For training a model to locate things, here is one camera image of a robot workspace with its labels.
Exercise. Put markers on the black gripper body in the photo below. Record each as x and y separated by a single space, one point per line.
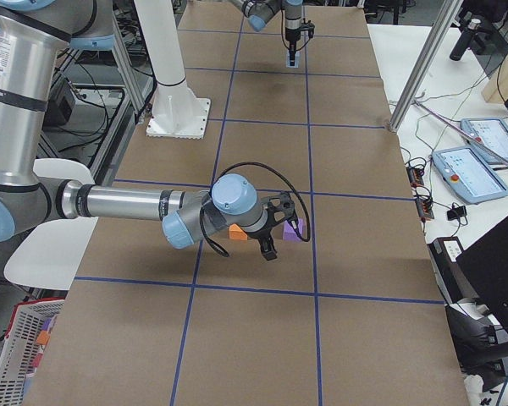
260 235

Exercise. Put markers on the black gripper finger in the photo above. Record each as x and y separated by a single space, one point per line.
263 247
270 253

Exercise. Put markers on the light blue foam block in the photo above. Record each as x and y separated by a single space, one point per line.
292 61

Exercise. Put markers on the purple foam block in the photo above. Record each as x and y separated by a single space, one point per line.
289 233

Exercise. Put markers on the orange foam block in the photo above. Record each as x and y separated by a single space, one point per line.
237 233

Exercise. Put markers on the black printer box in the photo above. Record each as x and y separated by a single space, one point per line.
452 283

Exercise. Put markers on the near blue teach pendant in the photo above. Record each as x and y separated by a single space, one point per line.
468 175

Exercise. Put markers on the blue teach pendant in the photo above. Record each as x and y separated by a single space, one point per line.
491 132
468 175

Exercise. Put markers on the black laptop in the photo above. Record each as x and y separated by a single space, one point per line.
485 265

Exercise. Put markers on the far blue teach pendant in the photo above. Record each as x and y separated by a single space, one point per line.
491 132

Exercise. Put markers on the white plastic basket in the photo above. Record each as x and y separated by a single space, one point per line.
20 347

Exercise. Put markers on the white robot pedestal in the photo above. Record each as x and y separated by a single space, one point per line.
176 111

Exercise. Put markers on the aluminium frame post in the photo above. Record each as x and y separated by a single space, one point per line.
436 35

